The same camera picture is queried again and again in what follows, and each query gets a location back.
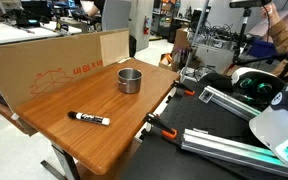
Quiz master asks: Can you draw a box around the person's bare hand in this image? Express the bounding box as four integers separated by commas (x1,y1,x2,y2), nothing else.
260,2,281,30

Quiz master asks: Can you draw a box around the black white dry-erase marker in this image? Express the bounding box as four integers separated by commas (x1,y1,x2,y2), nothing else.
67,110,111,127

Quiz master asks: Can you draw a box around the person forearm brown sleeve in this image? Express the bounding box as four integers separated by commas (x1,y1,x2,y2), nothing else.
268,19,288,56

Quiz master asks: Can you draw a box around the small stainless steel pot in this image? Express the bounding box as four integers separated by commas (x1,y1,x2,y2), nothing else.
117,67,143,95

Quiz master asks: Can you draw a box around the gray metal box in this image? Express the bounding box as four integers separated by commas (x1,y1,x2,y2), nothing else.
196,43,235,73

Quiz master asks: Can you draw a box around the slanted silver metal pole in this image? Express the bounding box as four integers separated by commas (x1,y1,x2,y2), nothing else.
180,0,212,83

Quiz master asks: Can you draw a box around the brown cardboard box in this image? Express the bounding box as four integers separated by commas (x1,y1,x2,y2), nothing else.
173,27,192,51

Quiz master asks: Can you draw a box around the open box with orange items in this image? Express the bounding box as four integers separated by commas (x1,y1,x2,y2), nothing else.
158,52,182,72

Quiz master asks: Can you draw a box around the black orange spring clamp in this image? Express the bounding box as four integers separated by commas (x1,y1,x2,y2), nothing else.
165,80,196,103
140,112,179,140

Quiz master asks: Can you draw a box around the red fire extinguisher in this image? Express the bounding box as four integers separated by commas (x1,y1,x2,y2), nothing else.
143,14,151,36

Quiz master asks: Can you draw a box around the black perforated breadboard plate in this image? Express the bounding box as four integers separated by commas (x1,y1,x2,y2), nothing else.
118,78,288,180

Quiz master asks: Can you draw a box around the gray office chair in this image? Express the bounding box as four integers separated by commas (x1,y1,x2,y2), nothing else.
101,0,132,33

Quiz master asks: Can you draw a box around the brown cardboard panel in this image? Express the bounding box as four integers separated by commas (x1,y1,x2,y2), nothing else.
0,28,130,113

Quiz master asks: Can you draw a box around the dark computer monitor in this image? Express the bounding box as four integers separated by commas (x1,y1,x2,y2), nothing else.
20,0,53,21

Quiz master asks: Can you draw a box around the white work table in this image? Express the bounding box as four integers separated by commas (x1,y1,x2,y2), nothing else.
0,21,83,48

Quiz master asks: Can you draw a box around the black stereo camera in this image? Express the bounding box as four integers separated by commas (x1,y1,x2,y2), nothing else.
229,0,273,9

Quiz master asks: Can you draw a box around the black camera tripod stand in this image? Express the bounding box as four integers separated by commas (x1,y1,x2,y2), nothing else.
232,7,288,79

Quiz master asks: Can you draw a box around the aluminium extrusion rail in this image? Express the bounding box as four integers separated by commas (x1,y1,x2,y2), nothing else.
198,85,262,122
180,128,288,179

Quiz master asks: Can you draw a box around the metal table frame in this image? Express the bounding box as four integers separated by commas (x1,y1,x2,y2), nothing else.
39,143,82,180

